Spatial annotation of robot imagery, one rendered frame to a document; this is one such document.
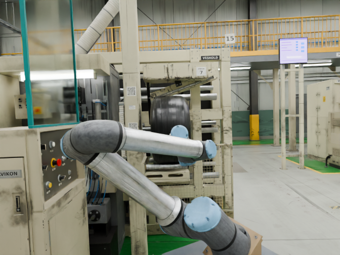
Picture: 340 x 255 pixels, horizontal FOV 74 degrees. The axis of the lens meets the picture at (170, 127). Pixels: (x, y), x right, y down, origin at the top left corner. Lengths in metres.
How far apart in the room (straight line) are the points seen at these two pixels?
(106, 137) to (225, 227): 0.60
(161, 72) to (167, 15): 10.09
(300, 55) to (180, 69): 4.02
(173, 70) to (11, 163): 1.48
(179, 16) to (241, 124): 6.02
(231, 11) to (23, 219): 11.98
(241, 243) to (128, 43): 1.56
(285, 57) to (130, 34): 4.24
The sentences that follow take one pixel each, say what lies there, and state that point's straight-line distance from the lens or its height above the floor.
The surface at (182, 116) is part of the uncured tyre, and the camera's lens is 1.66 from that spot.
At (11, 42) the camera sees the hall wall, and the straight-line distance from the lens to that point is 14.40.
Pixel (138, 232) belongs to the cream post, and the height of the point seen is 0.34.
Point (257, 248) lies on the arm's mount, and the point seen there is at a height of 0.72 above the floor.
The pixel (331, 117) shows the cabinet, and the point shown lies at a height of 1.12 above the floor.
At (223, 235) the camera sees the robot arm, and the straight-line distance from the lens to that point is 1.04.
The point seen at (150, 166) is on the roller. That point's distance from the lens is 1.80.
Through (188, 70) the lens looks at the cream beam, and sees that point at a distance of 2.15.
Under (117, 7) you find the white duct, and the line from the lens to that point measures 2.39.
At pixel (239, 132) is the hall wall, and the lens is 11.48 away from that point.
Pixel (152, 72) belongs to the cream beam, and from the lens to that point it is 2.13.
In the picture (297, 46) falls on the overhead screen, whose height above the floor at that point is 2.69.
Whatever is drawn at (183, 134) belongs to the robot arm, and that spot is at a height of 1.20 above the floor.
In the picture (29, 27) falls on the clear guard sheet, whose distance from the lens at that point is 1.25.
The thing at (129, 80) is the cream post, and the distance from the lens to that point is 1.87.
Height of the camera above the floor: 1.30
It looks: 3 degrees down
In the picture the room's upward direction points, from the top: 2 degrees counter-clockwise
